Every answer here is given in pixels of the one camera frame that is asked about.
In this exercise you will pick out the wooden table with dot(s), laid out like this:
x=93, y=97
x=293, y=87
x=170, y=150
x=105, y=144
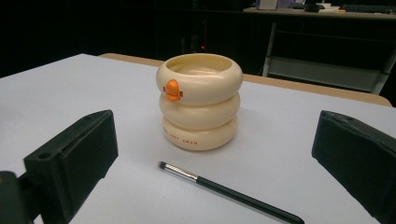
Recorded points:
x=311, y=87

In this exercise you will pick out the black makeup brush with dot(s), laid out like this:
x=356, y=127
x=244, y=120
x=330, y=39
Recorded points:
x=236, y=194

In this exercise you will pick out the black keyboard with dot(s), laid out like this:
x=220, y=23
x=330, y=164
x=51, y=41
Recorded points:
x=367, y=8

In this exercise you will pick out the white table sheet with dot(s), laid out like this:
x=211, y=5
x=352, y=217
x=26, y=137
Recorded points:
x=93, y=93

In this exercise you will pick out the cream ringed duck cup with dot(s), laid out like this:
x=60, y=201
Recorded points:
x=199, y=90

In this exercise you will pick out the pale box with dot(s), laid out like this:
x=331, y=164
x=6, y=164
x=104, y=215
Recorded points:
x=271, y=3

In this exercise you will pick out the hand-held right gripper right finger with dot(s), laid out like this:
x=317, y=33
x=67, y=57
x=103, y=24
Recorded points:
x=358, y=155

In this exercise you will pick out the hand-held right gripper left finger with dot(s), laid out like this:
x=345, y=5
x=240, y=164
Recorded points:
x=77, y=155

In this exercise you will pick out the grey metal table frame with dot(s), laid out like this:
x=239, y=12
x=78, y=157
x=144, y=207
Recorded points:
x=311, y=73

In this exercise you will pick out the black computer mouse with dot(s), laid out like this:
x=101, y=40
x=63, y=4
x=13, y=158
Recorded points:
x=312, y=8

